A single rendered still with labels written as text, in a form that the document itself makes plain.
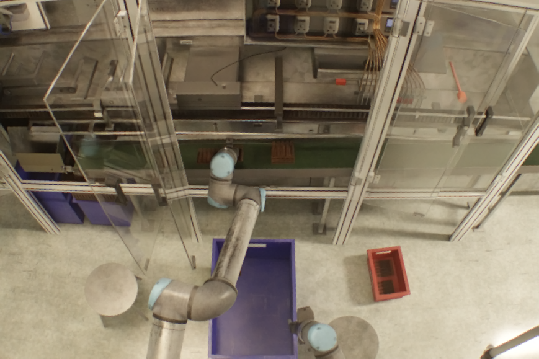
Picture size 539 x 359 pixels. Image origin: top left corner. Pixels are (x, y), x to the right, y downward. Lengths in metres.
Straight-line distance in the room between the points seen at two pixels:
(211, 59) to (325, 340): 1.28
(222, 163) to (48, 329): 1.57
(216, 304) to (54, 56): 1.52
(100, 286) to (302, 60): 1.55
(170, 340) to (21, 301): 1.64
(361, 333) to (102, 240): 1.60
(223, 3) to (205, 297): 1.26
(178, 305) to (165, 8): 1.30
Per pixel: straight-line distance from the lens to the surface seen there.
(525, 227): 3.29
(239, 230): 1.70
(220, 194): 1.88
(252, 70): 2.29
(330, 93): 2.32
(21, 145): 2.57
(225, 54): 2.15
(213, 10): 2.15
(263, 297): 2.42
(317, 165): 2.22
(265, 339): 2.37
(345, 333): 2.38
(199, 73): 2.07
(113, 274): 2.55
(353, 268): 2.76
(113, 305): 2.50
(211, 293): 1.48
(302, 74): 2.31
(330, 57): 2.09
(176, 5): 2.15
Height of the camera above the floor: 2.54
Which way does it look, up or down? 56 degrees down
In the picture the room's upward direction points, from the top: 3 degrees clockwise
